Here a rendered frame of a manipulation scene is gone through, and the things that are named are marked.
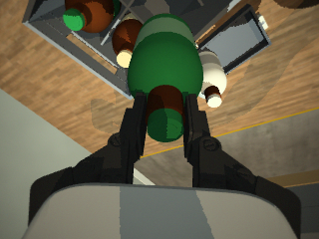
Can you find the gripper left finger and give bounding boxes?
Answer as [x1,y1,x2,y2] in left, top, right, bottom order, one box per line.
[28,92,147,226]

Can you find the brown bottle with cream cap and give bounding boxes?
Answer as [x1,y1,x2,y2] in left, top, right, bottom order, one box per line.
[112,12,143,68]

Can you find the green and brown bottle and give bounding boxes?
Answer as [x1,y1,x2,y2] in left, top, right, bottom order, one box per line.
[127,13,203,142]

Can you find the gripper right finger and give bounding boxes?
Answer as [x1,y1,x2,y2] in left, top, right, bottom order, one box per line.
[183,94,301,239]

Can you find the brown bottle with green cap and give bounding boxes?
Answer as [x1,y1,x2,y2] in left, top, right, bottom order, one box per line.
[63,0,122,33]

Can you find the grey rectangular tray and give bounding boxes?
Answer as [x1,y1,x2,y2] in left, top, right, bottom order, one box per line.
[197,5,270,75]

